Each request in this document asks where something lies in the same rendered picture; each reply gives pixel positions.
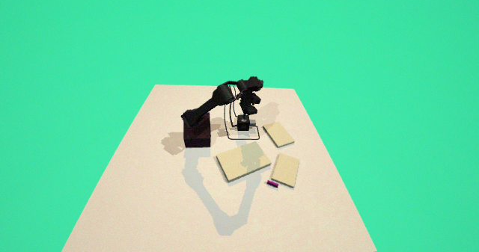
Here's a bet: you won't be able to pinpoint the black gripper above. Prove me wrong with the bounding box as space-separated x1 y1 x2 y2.
237 93 257 115

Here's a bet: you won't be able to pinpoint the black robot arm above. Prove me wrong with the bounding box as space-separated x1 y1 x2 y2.
181 76 264 129

